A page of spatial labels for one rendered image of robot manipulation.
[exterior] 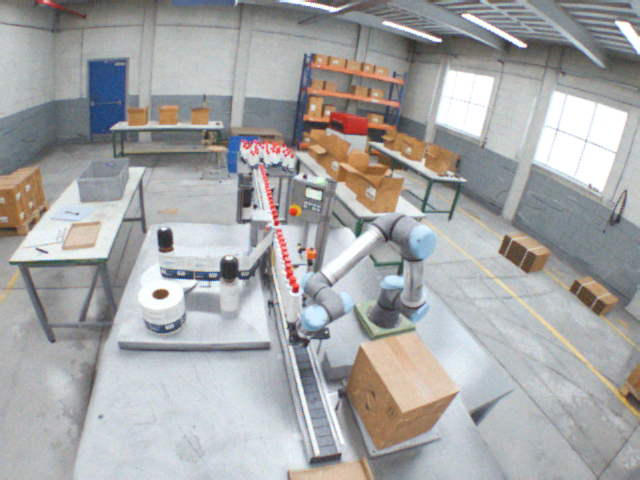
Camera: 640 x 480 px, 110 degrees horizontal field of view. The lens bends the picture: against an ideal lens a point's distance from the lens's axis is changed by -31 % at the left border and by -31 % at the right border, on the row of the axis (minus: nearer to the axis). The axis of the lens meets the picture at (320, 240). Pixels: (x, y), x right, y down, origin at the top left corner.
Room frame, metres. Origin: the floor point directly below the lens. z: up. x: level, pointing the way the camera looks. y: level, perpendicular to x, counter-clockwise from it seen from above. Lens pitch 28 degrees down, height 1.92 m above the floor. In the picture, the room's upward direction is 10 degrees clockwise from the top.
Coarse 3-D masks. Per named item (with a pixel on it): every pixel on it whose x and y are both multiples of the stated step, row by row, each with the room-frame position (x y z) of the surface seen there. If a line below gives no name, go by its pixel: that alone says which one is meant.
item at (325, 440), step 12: (276, 276) 1.45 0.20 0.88; (288, 324) 1.10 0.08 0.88; (288, 348) 0.95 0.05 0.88; (300, 348) 0.96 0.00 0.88; (300, 360) 0.89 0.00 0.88; (300, 372) 0.83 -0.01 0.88; (312, 372) 0.84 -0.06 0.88; (312, 384) 0.78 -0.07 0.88; (312, 396) 0.72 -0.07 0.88; (312, 408) 0.67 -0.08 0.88; (324, 408) 0.68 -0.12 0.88; (312, 420) 0.62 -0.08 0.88; (324, 420) 0.63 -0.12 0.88; (324, 432) 0.58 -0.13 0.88; (324, 444) 0.53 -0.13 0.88; (324, 456) 0.48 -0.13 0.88
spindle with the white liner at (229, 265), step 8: (224, 256) 1.11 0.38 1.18; (232, 256) 1.12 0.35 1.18; (224, 264) 1.08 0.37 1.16; (232, 264) 1.08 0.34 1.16; (224, 272) 1.07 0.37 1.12; (232, 272) 1.08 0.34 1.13; (224, 280) 1.08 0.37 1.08; (232, 280) 1.09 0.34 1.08; (224, 288) 1.07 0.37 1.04; (232, 288) 1.08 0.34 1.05; (224, 296) 1.07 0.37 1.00; (232, 296) 1.08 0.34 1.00; (224, 304) 1.07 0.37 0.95; (232, 304) 1.08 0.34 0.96; (224, 312) 1.07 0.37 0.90; (232, 312) 1.08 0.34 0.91
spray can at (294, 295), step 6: (294, 288) 1.12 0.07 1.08; (294, 294) 1.11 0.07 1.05; (300, 294) 1.13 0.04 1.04; (288, 300) 1.12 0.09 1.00; (294, 300) 1.11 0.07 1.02; (288, 306) 1.12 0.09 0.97; (294, 306) 1.11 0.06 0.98; (288, 312) 1.11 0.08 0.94; (294, 312) 1.11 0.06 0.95; (288, 318) 1.11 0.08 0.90; (294, 318) 1.11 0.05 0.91
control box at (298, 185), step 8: (296, 176) 1.40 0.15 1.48; (312, 176) 1.44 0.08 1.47; (296, 184) 1.37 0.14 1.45; (304, 184) 1.36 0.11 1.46; (312, 184) 1.35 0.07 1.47; (320, 184) 1.35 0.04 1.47; (296, 192) 1.37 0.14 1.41; (304, 192) 1.36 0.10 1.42; (296, 200) 1.37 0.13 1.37; (312, 200) 1.34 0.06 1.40; (296, 208) 1.36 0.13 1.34; (304, 208) 1.35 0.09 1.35; (296, 216) 1.36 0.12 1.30; (304, 216) 1.35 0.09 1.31; (312, 216) 1.34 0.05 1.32; (320, 216) 1.33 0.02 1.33
